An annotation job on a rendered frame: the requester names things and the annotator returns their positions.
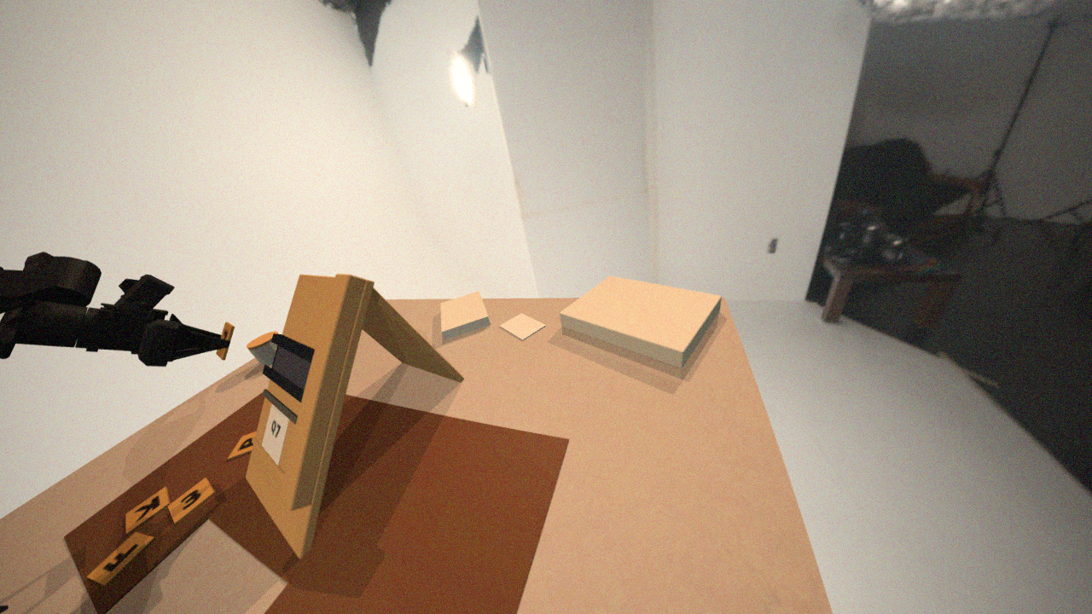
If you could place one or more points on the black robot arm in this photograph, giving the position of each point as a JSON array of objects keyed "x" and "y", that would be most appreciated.
[{"x": 44, "y": 303}]

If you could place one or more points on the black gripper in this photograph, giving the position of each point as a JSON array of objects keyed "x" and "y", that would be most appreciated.
[{"x": 156, "y": 342}]

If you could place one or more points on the cream paper ticket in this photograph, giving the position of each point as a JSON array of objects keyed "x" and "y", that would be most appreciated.
[{"x": 275, "y": 432}]

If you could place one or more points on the grey cylinder with orange lid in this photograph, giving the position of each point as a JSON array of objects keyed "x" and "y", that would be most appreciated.
[{"x": 263, "y": 349}]

